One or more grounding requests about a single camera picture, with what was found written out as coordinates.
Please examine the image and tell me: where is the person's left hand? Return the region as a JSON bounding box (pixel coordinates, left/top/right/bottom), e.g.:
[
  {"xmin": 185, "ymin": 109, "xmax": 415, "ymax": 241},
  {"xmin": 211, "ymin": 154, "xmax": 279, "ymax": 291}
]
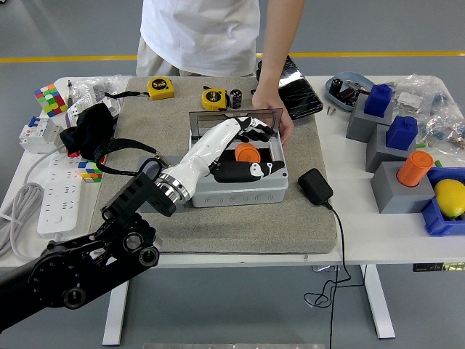
[{"xmin": 251, "ymin": 87, "xmax": 295, "ymax": 148}]

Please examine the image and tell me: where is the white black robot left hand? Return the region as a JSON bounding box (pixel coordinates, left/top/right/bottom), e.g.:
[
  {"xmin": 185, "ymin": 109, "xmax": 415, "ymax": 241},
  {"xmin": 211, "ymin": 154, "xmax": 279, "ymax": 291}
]
[{"xmin": 159, "ymin": 116, "xmax": 286, "ymax": 201}]

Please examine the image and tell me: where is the orange cylinder battery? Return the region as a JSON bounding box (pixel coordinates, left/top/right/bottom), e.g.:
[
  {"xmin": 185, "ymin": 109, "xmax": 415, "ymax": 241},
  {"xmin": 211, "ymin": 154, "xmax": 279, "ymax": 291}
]
[
  {"xmin": 234, "ymin": 143, "xmax": 262, "ymax": 164},
  {"xmin": 396, "ymin": 151, "xmax": 435, "ymax": 188}
]

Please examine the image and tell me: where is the grey junction box clear lid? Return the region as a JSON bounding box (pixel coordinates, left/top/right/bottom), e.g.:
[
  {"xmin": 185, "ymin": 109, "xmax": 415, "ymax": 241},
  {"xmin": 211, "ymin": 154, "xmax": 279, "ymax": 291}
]
[{"xmin": 187, "ymin": 107, "xmax": 290, "ymax": 209}]

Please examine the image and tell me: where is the black device stand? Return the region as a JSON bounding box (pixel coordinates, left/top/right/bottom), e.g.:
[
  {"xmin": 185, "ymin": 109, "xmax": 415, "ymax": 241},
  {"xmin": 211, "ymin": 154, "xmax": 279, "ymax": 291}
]
[{"xmin": 250, "ymin": 60, "xmax": 264, "ymax": 97}]

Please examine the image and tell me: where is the grey holder block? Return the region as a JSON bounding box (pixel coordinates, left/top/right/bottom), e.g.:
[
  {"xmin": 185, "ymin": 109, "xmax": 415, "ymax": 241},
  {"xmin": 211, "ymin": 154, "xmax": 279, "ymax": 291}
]
[
  {"xmin": 365, "ymin": 124, "xmax": 419, "ymax": 174},
  {"xmin": 345, "ymin": 93, "xmax": 395, "ymax": 144},
  {"xmin": 370, "ymin": 161, "xmax": 437, "ymax": 214},
  {"xmin": 134, "ymin": 155, "xmax": 187, "ymax": 214}
]

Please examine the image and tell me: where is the yellow tape measure chrome face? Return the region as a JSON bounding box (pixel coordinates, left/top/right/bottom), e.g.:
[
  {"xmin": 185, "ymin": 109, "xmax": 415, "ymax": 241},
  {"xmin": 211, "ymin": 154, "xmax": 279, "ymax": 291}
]
[{"xmin": 201, "ymin": 86, "xmax": 230, "ymax": 113}]

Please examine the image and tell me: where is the yellow square tape measure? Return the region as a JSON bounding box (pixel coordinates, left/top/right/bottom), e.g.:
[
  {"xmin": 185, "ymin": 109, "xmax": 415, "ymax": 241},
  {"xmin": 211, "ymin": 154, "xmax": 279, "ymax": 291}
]
[{"xmin": 104, "ymin": 77, "xmax": 176, "ymax": 101}]

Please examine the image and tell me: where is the brown capacitor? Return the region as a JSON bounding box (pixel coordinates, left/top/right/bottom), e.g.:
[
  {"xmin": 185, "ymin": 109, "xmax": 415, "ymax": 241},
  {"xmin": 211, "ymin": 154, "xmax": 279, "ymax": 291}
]
[{"xmin": 339, "ymin": 88, "xmax": 360, "ymax": 104}]

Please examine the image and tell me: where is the blue-grey dish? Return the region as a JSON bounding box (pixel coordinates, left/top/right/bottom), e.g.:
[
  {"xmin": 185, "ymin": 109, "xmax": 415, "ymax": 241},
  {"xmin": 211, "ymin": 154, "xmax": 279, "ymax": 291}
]
[{"xmin": 325, "ymin": 71, "xmax": 375, "ymax": 113}]

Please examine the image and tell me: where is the grey-brown mat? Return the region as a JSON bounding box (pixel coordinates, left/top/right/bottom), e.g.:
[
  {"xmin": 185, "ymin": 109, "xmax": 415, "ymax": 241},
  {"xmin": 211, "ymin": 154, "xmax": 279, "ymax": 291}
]
[{"xmin": 88, "ymin": 75, "xmax": 339, "ymax": 255}]

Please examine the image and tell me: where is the person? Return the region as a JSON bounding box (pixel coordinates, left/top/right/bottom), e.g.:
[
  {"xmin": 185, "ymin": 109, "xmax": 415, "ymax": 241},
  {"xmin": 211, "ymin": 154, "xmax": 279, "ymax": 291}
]
[{"xmin": 136, "ymin": 0, "xmax": 277, "ymax": 78}]

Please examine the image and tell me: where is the black power adapter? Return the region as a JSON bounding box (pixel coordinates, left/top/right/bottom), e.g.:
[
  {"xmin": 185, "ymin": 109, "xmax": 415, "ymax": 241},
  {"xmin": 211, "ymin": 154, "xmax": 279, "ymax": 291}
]
[{"xmin": 297, "ymin": 167, "xmax": 334, "ymax": 206}]

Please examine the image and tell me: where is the blue bottle-shaped block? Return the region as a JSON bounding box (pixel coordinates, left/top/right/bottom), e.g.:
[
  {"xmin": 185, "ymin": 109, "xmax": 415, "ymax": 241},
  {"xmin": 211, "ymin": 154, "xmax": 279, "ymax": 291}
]
[
  {"xmin": 364, "ymin": 84, "xmax": 395, "ymax": 119},
  {"xmin": 385, "ymin": 116, "xmax": 419, "ymax": 151}
]

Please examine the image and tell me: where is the black cloth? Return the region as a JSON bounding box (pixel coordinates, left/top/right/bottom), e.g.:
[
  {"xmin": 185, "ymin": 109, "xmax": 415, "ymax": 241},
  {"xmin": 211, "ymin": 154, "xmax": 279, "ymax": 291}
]
[{"xmin": 60, "ymin": 103, "xmax": 116, "ymax": 161}]

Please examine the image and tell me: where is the small colourful puzzle cube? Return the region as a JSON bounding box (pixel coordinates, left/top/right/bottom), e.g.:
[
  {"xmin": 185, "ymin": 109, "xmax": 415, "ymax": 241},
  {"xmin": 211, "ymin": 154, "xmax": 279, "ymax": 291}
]
[{"xmin": 78, "ymin": 159, "xmax": 105, "ymax": 184}]

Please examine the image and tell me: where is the clear plastic parts bag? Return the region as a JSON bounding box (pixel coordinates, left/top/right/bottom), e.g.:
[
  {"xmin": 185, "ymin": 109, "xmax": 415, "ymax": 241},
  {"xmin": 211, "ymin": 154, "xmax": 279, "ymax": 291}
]
[
  {"xmin": 417, "ymin": 108, "xmax": 465, "ymax": 153},
  {"xmin": 393, "ymin": 74, "xmax": 453, "ymax": 121}
]

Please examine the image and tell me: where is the white power strip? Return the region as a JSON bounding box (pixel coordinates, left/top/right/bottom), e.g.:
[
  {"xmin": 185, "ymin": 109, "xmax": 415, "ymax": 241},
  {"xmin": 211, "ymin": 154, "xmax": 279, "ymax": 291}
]
[{"xmin": 37, "ymin": 152, "xmax": 83, "ymax": 240}]

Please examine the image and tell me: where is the large colourful puzzle cube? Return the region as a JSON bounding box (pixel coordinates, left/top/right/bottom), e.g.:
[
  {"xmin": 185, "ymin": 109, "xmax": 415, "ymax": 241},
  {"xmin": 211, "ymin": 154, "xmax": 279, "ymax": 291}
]
[{"xmin": 33, "ymin": 83, "xmax": 70, "ymax": 118}]

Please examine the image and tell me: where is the white circuit breaker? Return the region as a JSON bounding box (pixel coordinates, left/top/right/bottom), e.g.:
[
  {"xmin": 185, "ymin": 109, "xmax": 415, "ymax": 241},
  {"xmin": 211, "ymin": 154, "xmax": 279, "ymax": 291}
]
[{"xmin": 18, "ymin": 115, "xmax": 65, "ymax": 154}]

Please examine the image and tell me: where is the white table leg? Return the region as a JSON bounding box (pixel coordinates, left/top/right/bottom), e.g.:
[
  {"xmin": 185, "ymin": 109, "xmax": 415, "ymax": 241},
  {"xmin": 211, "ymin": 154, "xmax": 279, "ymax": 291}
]
[
  {"xmin": 359, "ymin": 264, "xmax": 396, "ymax": 340},
  {"xmin": 102, "ymin": 276, "xmax": 131, "ymax": 346}
]

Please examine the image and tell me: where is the blue plastic bin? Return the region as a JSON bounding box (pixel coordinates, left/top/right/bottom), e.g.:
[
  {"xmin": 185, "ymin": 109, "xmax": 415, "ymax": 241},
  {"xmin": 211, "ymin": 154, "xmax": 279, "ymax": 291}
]
[{"xmin": 421, "ymin": 167, "xmax": 465, "ymax": 237}]

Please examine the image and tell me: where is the yellow lemon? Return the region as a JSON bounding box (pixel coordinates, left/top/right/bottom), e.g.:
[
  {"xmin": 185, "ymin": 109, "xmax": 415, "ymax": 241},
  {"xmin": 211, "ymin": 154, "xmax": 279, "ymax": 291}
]
[{"xmin": 434, "ymin": 179, "xmax": 465, "ymax": 220}]

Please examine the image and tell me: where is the black desk controller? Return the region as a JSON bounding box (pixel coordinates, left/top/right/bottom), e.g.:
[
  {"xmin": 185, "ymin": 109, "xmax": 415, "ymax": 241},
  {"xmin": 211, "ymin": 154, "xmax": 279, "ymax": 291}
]
[{"xmin": 412, "ymin": 262, "xmax": 465, "ymax": 273}]

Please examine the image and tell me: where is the black adapter cord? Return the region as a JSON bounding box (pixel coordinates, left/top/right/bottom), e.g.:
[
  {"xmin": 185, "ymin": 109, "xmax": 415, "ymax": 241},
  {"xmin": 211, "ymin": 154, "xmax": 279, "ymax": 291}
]
[{"xmin": 303, "ymin": 201, "xmax": 364, "ymax": 349}]

